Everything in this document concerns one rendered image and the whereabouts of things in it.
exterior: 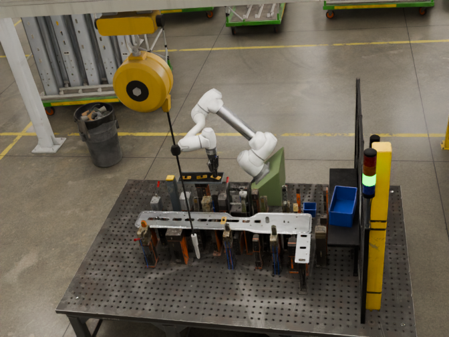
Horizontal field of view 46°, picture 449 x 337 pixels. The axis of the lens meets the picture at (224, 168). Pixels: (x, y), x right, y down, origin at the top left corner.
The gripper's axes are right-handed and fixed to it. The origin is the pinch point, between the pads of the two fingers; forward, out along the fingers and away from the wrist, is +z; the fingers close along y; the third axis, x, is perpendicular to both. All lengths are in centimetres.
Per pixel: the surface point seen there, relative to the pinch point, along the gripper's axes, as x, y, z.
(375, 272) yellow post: 146, 28, 14
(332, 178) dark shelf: 76, -54, 17
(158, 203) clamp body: -32, 38, 15
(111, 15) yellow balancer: 128, 174, -206
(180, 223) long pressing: -4.3, 44.8, 20.1
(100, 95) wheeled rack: -354, -181, 92
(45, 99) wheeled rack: -426, -136, 91
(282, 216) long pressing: 62, 2, 20
